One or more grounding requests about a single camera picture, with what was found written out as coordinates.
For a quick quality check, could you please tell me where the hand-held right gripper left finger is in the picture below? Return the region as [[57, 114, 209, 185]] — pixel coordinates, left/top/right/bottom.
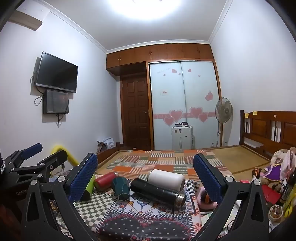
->
[[20, 152, 99, 241]]

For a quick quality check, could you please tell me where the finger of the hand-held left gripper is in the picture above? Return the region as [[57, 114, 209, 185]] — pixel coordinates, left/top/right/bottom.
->
[[10, 149, 68, 182], [3, 143, 43, 168]]

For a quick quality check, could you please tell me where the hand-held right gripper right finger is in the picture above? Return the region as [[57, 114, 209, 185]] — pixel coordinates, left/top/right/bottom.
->
[[192, 153, 271, 241]]

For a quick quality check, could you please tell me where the green cup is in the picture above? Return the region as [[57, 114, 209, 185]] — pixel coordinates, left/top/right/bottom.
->
[[82, 174, 96, 202]]

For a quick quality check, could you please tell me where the red cup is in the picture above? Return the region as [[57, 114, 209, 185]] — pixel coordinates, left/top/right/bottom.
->
[[94, 172, 119, 192]]

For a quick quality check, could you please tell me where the pink cup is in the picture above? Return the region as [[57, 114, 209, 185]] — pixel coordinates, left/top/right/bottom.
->
[[196, 186, 218, 210]]

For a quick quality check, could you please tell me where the teal faceted cup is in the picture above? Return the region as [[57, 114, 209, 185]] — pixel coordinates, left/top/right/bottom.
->
[[112, 176, 131, 202]]

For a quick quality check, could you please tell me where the white cup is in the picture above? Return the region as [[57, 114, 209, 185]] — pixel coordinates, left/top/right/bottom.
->
[[148, 169, 185, 192]]

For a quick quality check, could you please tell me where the black thermos cup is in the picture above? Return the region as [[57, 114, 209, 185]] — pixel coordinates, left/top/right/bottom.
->
[[130, 178, 187, 211]]

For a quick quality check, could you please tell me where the yellow foam tube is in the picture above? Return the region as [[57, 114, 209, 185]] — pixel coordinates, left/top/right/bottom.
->
[[51, 144, 80, 167]]

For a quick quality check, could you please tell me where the green checkered cloth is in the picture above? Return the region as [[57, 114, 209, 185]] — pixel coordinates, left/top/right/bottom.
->
[[50, 176, 117, 224]]

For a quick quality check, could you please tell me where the straw bed mat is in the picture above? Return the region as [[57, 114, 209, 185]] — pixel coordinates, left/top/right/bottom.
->
[[95, 145, 271, 177]]

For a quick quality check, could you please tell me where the pile of clothes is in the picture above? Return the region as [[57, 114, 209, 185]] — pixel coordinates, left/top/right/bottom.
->
[[97, 137, 115, 154]]

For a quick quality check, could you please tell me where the small white cabinet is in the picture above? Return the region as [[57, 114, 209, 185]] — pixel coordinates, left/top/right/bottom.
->
[[171, 126, 194, 151]]

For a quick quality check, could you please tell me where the patchwork blanket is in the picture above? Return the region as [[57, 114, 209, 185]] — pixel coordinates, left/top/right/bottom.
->
[[105, 149, 226, 181]]

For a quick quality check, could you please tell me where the red box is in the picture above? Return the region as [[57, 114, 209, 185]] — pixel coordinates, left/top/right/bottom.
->
[[261, 185, 282, 202]]

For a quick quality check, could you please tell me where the standing fan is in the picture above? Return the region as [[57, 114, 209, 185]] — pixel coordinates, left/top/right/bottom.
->
[[215, 97, 233, 148]]

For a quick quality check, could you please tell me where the plush toy in purple dress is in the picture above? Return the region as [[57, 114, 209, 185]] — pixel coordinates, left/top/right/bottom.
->
[[261, 147, 296, 186]]

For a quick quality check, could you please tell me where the round clear container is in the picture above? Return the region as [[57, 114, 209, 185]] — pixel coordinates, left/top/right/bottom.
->
[[268, 205, 284, 220]]

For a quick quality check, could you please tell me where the floral printed cloth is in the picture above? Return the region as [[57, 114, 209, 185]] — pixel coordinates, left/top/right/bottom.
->
[[92, 178, 210, 241]]

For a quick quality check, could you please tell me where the brown wooden door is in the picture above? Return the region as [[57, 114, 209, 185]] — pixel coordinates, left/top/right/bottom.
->
[[120, 73, 152, 150]]

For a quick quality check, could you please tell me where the wooden wardrobe with frosted doors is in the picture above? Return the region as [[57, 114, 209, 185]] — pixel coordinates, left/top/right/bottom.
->
[[106, 43, 223, 151]]

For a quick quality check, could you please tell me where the white air conditioner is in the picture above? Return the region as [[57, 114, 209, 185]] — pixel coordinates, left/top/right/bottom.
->
[[8, 3, 50, 31]]

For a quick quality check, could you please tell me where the round ceiling light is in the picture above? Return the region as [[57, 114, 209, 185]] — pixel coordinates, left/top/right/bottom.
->
[[110, 0, 181, 22]]

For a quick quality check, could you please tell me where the small black wall monitor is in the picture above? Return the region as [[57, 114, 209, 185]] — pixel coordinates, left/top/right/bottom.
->
[[43, 89, 69, 115]]

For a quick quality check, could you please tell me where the black wall television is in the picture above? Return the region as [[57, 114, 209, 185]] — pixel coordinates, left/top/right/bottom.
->
[[35, 52, 79, 93]]

